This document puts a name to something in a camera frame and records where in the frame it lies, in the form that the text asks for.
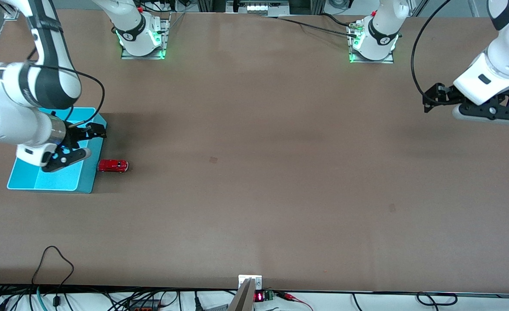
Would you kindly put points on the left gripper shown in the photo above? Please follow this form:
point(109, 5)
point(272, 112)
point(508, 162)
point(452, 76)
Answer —
point(447, 95)

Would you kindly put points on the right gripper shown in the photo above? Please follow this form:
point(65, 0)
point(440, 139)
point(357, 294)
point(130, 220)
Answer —
point(74, 133)

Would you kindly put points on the red beetle toy car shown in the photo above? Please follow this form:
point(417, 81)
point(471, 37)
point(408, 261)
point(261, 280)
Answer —
point(112, 166)

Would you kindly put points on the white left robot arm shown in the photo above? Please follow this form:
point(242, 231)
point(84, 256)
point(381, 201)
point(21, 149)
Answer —
point(507, 43)

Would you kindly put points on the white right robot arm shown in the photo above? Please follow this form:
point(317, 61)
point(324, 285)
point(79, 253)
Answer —
point(17, 121)

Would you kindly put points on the blue plastic box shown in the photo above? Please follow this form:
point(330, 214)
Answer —
point(55, 179)

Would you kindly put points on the lit equipment rack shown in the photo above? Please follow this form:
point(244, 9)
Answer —
point(259, 6)

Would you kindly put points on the small red-digit display board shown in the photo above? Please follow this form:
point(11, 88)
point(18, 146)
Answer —
point(263, 296)

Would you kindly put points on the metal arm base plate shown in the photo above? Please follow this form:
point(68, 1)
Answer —
point(163, 30)
point(388, 58)

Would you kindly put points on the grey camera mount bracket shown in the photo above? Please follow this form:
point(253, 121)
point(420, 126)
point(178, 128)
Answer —
point(248, 287)

